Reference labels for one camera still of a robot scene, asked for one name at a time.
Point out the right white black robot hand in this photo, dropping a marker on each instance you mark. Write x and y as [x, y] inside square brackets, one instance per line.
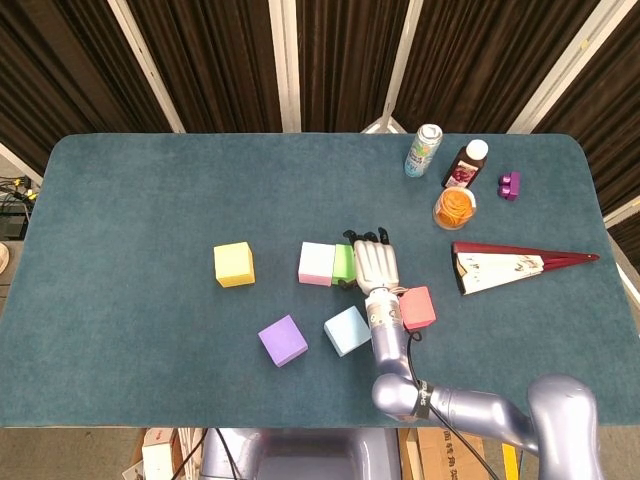
[376, 265]

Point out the green foam cube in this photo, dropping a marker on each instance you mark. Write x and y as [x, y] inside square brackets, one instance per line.
[342, 262]

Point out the red foam cube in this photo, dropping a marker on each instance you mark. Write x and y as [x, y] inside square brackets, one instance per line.
[419, 307]

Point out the yellow foam cube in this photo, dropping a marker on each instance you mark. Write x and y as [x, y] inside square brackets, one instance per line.
[234, 264]

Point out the right lavender robot arm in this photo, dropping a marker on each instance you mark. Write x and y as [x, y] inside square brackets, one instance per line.
[475, 407]

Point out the pink foam cube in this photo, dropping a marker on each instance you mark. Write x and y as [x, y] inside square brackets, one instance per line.
[316, 262]

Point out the light blue foam cube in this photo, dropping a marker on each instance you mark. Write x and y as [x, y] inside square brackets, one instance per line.
[346, 331]

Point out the orange lidded cup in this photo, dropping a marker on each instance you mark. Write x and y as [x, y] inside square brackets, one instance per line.
[454, 209]

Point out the red paper folding fan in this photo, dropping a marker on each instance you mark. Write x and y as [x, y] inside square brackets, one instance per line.
[492, 267]

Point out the purple foam cube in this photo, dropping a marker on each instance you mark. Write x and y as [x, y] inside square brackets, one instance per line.
[282, 341]

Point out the white green drink can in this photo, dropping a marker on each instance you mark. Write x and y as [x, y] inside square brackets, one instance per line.
[422, 152]

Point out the dark juice bottle white cap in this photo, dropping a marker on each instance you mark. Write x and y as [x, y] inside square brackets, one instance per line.
[465, 167]

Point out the purple toy brick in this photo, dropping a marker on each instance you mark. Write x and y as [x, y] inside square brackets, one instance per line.
[510, 186]

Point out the lavender robot torso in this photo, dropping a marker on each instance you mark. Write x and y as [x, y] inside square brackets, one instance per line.
[310, 452]

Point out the brown printed cardboard box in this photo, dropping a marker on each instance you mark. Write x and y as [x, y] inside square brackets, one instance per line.
[450, 460]

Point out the teal table cloth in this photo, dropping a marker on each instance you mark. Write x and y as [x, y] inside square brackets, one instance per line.
[150, 200]

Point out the dark brown curtain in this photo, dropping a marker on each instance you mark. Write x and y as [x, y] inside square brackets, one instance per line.
[225, 60]

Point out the white cardboard box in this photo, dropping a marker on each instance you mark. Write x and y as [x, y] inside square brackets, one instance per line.
[160, 455]

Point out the black equipment box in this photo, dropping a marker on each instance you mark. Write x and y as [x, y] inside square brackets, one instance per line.
[12, 227]

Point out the round wooden object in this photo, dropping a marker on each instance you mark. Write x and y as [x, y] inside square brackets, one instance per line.
[2, 257]

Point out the white partition frame post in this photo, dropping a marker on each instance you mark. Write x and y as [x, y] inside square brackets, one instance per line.
[400, 65]
[147, 65]
[622, 210]
[285, 65]
[17, 162]
[565, 70]

